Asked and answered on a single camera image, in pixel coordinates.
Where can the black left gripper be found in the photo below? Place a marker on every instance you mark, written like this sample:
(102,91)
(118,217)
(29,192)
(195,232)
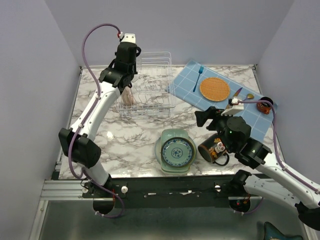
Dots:
(135,69)

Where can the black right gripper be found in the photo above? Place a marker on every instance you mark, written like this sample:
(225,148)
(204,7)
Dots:
(201,116)

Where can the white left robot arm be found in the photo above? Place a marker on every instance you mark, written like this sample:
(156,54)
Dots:
(77,142)

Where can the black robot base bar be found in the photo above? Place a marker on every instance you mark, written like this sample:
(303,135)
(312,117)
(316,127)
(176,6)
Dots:
(168,192)

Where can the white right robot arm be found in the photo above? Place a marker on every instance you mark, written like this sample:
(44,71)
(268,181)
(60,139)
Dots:
(291,187)

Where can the round woven wicker plate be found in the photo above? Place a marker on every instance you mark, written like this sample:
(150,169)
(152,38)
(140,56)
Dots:
(214,89)

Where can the black skull pattern mug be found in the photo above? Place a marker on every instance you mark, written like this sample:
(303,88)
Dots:
(212,148)

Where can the teal square ceramic plate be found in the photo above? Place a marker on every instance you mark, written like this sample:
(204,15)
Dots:
(168,134)

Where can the iridescent rainbow knife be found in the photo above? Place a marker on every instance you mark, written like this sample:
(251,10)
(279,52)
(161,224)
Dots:
(234,95)

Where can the blue floral ceramic plate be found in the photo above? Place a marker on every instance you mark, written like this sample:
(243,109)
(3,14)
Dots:
(178,152)

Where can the blue metal fork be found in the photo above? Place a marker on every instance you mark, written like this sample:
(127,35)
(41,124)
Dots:
(200,71)

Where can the iridescent rainbow spoon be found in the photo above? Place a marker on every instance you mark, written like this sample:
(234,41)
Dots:
(249,96)

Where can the small brown clay cup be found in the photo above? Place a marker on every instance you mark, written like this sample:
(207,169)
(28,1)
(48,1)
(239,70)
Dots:
(264,107)

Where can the dark teal star object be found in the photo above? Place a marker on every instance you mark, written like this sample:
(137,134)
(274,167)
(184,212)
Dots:
(272,233)

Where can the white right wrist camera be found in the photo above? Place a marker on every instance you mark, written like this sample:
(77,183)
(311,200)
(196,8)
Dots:
(234,107)

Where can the white wire dish rack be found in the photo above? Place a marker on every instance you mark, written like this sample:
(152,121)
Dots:
(152,88)

